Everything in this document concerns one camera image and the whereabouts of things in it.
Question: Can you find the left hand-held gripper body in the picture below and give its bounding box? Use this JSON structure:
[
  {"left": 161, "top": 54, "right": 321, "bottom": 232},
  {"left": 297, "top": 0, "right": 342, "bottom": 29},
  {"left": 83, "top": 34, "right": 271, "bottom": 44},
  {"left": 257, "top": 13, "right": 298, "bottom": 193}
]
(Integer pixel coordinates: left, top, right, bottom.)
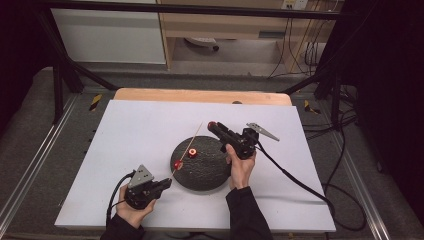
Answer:
[{"left": 124, "top": 163, "right": 162, "bottom": 211}]

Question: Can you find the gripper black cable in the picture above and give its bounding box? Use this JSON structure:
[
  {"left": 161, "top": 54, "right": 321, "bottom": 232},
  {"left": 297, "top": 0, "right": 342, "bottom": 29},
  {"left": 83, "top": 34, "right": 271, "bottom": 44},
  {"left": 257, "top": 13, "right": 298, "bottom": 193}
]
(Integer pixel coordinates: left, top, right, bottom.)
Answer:
[
  {"left": 105, "top": 171, "right": 137, "bottom": 228},
  {"left": 253, "top": 141, "right": 368, "bottom": 232}
]

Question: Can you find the person's right hand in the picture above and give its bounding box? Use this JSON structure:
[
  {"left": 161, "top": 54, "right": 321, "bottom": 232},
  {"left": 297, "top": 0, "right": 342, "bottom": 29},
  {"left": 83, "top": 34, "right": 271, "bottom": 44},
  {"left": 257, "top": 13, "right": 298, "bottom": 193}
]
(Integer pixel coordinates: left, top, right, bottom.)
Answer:
[{"left": 225, "top": 143, "right": 257, "bottom": 191}]

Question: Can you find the light wooden desk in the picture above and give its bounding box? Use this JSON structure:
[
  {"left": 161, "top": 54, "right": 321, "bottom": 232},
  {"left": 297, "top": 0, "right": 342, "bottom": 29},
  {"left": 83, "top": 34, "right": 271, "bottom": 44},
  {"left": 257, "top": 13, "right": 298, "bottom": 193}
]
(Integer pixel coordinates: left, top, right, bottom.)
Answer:
[{"left": 156, "top": 0, "right": 336, "bottom": 73}]

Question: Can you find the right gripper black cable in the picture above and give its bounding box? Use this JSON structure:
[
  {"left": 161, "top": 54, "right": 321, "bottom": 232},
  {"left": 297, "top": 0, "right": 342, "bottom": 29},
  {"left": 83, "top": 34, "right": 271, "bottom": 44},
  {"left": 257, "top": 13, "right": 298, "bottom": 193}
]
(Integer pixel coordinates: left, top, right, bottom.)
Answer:
[{"left": 253, "top": 141, "right": 368, "bottom": 232}]

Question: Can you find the white cabinet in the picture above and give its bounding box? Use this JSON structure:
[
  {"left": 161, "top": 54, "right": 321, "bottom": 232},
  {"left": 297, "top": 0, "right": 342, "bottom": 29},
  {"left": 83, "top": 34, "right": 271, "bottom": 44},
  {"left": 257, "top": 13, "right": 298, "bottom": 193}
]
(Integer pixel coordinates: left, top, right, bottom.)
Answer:
[{"left": 50, "top": 7, "right": 167, "bottom": 65}]

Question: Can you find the bundle of black floor cables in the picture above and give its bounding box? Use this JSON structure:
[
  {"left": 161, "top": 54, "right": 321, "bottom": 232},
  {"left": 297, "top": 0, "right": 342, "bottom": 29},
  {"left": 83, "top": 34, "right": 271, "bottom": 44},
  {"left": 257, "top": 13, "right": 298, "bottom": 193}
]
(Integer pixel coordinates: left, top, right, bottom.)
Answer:
[{"left": 301, "top": 84, "right": 359, "bottom": 141}]

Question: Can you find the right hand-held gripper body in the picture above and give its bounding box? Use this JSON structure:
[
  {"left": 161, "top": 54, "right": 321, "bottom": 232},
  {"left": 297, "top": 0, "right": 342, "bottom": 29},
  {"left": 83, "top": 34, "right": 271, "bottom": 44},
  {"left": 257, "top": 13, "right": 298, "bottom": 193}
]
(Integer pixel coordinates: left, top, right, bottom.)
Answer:
[{"left": 221, "top": 122, "right": 281, "bottom": 161}]

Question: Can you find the white power strip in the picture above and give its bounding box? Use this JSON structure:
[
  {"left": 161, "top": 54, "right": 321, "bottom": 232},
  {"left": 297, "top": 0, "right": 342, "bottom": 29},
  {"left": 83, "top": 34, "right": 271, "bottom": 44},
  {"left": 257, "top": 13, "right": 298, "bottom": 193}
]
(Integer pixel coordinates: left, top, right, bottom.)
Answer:
[{"left": 280, "top": 0, "right": 310, "bottom": 11}]

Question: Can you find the black metal frame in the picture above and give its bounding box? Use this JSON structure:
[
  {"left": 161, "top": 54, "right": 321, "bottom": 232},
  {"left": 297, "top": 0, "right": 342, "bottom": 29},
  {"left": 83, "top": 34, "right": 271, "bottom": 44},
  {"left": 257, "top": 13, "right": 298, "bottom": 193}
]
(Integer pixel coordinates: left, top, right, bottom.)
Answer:
[{"left": 33, "top": 0, "right": 424, "bottom": 125}]

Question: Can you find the thin wooden skewer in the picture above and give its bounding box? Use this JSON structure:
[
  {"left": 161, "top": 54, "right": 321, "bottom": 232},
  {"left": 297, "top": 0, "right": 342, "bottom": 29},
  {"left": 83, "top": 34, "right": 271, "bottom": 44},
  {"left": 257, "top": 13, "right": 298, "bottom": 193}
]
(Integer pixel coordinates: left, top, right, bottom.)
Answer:
[{"left": 169, "top": 121, "right": 204, "bottom": 180}]

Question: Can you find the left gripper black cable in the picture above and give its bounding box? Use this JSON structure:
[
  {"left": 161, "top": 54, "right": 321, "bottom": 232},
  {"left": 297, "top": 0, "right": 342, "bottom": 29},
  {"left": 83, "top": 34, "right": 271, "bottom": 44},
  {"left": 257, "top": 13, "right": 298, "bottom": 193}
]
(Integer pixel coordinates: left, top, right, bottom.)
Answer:
[{"left": 105, "top": 171, "right": 137, "bottom": 228}]

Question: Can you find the person's left hand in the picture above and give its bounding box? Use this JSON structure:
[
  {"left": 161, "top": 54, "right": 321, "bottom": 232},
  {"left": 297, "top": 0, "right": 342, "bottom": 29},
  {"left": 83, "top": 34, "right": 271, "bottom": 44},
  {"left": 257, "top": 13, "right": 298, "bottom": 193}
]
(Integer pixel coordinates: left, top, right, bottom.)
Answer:
[{"left": 115, "top": 184, "right": 157, "bottom": 230}]

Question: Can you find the round black plate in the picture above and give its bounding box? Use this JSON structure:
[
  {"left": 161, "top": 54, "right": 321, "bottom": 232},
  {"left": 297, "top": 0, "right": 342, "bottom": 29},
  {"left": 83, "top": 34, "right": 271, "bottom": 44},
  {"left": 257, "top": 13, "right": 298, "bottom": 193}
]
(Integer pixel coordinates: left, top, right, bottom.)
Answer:
[{"left": 170, "top": 135, "right": 233, "bottom": 192}]

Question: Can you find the aluminium floor rail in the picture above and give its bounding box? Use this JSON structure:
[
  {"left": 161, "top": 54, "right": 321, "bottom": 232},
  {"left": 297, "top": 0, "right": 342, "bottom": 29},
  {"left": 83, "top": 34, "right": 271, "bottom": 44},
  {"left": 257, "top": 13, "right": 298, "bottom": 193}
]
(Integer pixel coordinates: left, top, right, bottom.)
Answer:
[
  {"left": 0, "top": 94, "right": 81, "bottom": 228},
  {"left": 334, "top": 139, "right": 392, "bottom": 240}
]

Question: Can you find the wooden board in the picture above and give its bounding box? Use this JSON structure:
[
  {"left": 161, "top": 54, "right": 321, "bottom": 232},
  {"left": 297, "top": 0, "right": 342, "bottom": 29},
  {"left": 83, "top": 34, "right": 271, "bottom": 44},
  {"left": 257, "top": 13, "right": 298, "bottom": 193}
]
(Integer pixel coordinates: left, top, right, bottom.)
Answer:
[{"left": 113, "top": 87, "right": 293, "bottom": 107}]

